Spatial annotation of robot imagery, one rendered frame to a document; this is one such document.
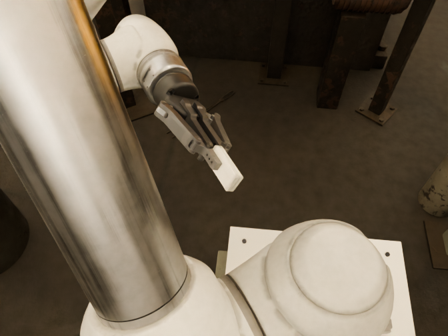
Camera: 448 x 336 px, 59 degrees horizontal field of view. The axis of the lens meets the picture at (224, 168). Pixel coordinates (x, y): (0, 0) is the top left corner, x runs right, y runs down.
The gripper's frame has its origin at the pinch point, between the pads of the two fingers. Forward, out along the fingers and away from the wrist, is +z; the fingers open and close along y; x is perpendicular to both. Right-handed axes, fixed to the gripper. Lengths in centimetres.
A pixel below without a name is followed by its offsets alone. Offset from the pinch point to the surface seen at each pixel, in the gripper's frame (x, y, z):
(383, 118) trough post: 1, -106, -36
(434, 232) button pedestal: -11, -93, 9
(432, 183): 0, -90, -2
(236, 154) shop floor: -34, -60, -48
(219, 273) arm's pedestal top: -25.9, -15.3, 2.7
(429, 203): -6, -94, 1
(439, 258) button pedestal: -14, -90, 16
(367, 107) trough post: 0, -106, -44
